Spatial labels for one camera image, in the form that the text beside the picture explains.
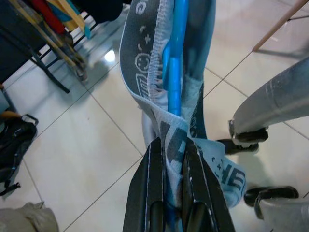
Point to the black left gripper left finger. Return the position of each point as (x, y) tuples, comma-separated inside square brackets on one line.
[(149, 193)]

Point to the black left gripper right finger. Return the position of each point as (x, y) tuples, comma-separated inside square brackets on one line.
[(200, 193)]

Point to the blue plastic hanger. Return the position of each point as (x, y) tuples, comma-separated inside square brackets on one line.
[(175, 79)]

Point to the white hello print garment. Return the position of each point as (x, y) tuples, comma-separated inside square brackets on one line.
[(135, 43)]

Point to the silver right robot leg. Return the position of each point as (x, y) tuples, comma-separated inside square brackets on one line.
[(272, 101)]

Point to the olive bean bag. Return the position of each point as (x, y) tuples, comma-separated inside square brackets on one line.
[(26, 220)]

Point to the black bag orange mark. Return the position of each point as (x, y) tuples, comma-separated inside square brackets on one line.
[(14, 145)]

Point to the black metal clothes rack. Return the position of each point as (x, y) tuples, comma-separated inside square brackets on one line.
[(53, 77)]

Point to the plaid hanging garment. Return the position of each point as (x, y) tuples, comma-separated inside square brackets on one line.
[(60, 52)]

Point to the white plastic chair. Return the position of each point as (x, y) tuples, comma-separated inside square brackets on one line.
[(277, 26)]

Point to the black hanging garment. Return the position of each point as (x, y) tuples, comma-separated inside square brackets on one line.
[(106, 9)]

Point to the yellow blue shirt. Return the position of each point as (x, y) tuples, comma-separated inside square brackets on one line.
[(74, 17)]

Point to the red hanging garment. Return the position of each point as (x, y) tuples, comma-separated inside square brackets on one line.
[(48, 14)]

